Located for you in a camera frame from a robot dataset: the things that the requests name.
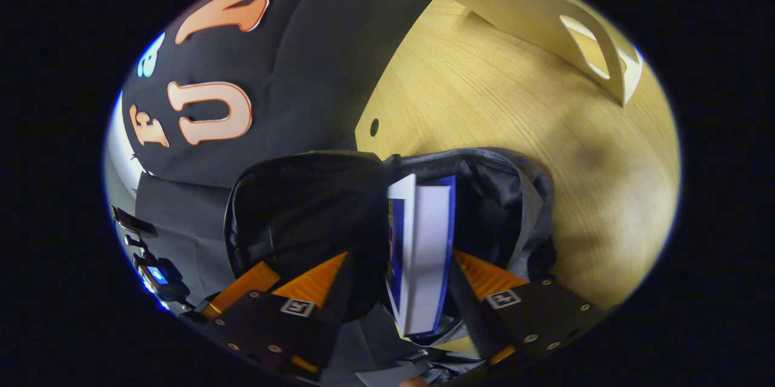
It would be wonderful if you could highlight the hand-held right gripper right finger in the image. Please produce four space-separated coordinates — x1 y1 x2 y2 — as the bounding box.
451 250 607 366

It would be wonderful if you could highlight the white bookshelf rack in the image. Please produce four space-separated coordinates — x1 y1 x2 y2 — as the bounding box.
384 0 644 107

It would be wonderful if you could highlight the blue cover book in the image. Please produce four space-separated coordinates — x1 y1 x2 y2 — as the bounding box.
386 173 457 339

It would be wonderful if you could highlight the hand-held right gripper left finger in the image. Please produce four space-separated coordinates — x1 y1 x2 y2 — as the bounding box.
194 252 358 383

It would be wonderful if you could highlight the grey schoolbag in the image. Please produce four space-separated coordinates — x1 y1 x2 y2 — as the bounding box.
224 148 556 385

